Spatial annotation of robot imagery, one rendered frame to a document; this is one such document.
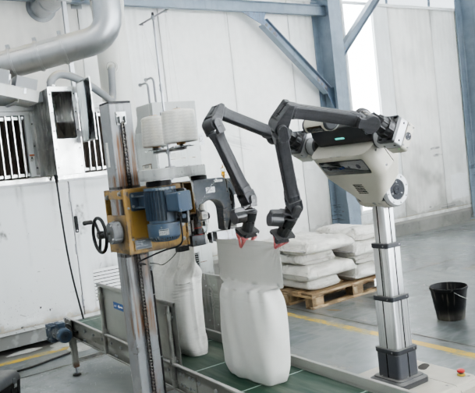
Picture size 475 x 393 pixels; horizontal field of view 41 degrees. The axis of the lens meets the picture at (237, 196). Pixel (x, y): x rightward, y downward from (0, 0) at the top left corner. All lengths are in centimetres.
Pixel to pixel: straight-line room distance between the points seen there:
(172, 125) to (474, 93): 896
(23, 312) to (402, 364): 353
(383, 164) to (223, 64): 558
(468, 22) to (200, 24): 517
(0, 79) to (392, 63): 654
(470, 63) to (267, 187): 470
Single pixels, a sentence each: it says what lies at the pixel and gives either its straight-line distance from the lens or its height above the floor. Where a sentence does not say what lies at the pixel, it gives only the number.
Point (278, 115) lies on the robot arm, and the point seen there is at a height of 157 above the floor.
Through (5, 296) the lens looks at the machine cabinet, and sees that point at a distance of 568.
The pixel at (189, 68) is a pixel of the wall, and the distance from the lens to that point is 797.
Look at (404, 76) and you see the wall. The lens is 1046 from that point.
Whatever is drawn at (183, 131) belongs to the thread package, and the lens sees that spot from 294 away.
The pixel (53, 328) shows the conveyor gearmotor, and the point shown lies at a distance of 476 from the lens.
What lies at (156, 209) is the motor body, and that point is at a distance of 288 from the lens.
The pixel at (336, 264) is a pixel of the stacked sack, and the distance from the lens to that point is 602.
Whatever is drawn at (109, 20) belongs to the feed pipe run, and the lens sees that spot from 557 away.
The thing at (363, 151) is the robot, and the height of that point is 139.
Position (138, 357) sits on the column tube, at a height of 52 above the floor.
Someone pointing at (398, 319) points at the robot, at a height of 58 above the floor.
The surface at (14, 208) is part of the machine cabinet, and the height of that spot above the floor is 123.
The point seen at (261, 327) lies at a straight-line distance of 290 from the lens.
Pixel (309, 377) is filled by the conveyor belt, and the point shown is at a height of 38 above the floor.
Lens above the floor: 140
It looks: 3 degrees down
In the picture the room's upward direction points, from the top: 6 degrees counter-clockwise
